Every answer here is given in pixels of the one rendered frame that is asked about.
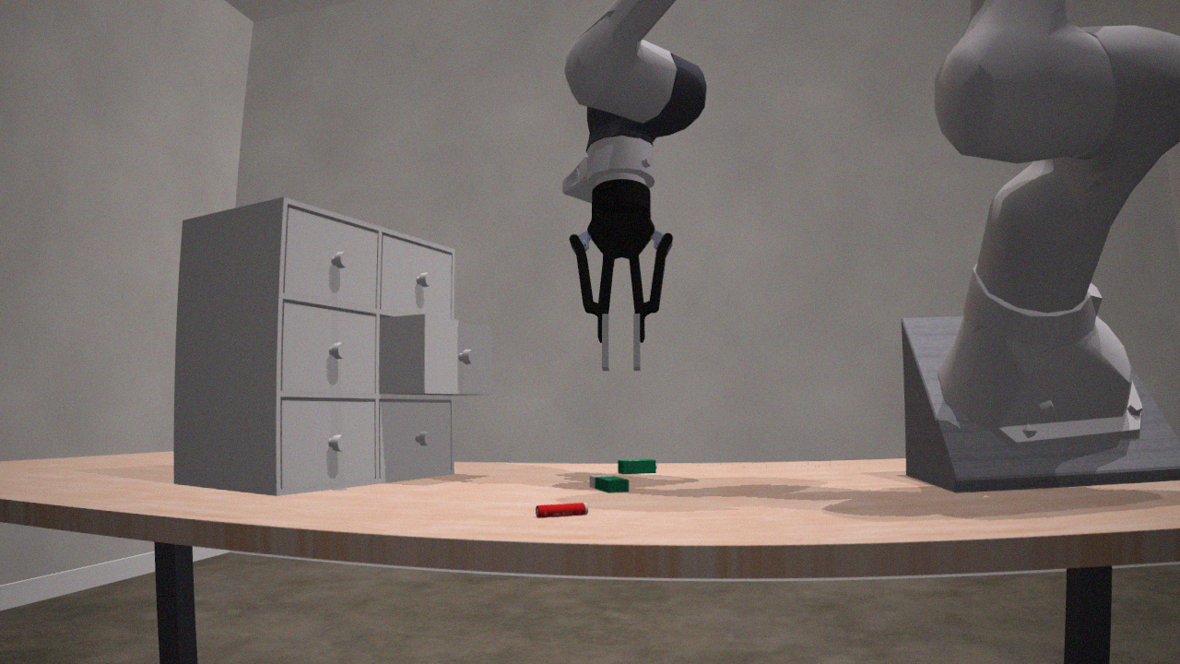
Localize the grey chest of drawers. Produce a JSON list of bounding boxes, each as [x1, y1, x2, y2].
[[173, 197, 454, 497]]

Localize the red cylindrical battery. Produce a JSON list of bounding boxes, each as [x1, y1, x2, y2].
[[536, 502, 588, 517]]

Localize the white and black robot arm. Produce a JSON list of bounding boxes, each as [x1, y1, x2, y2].
[[562, 0, 1180, 449]]

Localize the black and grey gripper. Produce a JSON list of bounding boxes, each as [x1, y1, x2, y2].
[[570, 179, 673, 372]]

